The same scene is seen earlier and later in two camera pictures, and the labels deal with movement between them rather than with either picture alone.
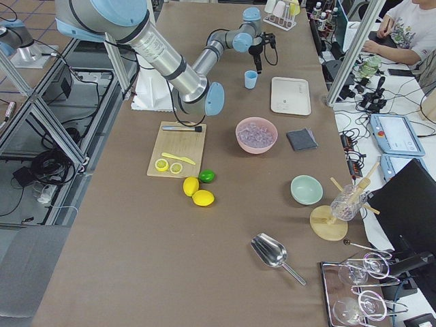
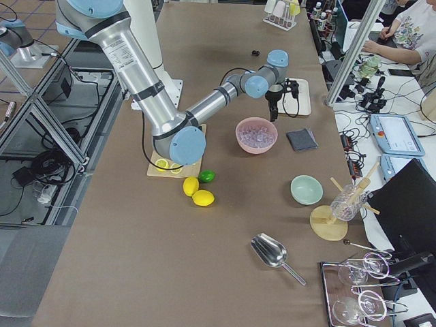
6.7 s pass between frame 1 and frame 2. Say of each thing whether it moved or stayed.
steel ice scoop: stayed
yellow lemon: stayed
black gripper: moved
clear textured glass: stayed
